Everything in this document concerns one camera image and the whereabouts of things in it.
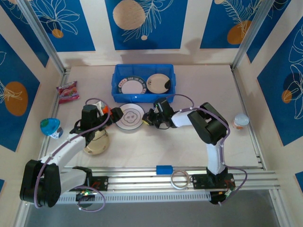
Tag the blue plastic block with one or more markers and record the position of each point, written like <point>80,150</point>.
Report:
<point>164,169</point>

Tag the green rim lettered plate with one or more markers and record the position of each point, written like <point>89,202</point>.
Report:
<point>131,86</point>

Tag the small white cup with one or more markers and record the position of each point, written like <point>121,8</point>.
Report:
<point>241,119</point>

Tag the cream plate with ink drawing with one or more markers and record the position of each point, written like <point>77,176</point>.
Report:
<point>156,84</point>

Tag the blue plastic bin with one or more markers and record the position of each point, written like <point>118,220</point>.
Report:
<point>142,98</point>

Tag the white plate with grey lines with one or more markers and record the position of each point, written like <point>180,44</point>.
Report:
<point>131,117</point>

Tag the yellow plate with small flowers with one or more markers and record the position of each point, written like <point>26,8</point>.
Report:
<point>99,147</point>

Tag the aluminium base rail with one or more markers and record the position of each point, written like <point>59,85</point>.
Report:
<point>142,179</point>

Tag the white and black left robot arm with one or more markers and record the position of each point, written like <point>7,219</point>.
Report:
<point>66,151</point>

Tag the black controller board with lights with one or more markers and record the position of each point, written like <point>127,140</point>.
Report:
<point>85,195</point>
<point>219,197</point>

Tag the dark blue patterned plate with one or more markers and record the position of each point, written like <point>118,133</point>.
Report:
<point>167,84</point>

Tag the orange plastic bowl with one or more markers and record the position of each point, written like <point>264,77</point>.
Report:
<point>105,110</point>

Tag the blue green jelly cup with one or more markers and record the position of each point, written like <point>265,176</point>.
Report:
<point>50,127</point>

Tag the aluminium frame post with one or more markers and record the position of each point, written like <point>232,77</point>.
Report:
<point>42,33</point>
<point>251,33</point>

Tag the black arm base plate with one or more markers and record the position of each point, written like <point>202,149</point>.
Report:
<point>102,183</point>
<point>199,180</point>

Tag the pink snack packet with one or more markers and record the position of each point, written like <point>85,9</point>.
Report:
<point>68,92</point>

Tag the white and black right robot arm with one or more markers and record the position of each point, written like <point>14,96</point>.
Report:
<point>210,123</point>

